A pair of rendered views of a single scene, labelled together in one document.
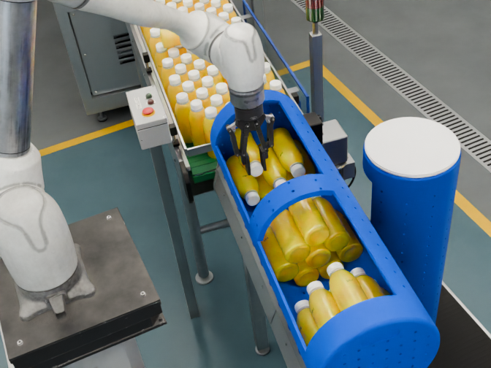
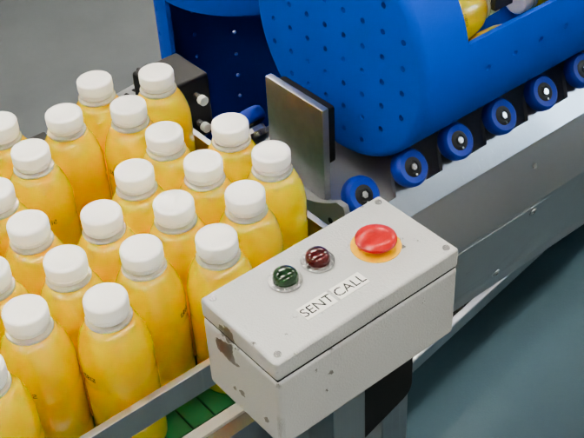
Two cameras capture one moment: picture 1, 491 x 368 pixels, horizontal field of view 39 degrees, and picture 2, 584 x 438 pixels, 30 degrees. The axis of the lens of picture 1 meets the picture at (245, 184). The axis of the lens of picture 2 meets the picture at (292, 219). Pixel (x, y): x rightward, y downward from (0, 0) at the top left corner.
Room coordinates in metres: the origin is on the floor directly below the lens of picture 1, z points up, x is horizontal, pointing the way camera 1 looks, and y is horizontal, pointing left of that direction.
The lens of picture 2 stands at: (2.16, 0.88, 1.71)
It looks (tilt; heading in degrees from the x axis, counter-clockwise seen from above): 40 degrees down; 245
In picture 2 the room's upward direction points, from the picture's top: 3 degrees counter-clockwise
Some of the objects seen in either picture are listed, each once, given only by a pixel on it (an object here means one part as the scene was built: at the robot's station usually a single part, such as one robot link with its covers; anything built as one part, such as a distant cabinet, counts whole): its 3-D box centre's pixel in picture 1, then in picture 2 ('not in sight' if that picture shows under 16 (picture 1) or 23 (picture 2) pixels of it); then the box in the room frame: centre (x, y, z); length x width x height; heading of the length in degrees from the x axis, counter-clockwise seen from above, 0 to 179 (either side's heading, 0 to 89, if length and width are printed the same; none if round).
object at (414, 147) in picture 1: (411, 146); not in sight; (1.56, -0.50, 1.03); 0.28 x 0.28 x 0.01
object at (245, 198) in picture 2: (196, 104); (245, 198); (1.85, 0.13, 1.07); 0.04 x 0.04 x 0.02
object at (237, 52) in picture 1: (239, 53); not in sight; (1.47, -0.03, 1.47); 0.13 x 0.11 x 0.16; 28
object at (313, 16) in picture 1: (314, 11); not in sight; (2.15, -0.31, 1.18); 0.06 x 0.06 x 0.05
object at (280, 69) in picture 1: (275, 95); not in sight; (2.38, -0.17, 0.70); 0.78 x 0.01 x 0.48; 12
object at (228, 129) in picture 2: not in sight; (229, 129); (1.81, 0.01, 1.07); 0.04 x 0.04 x 0.02
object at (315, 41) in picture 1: (318, 152); not in sight; (2.15, -0.31, 0.55); 0.04 x 0.04 x 1.10; 12
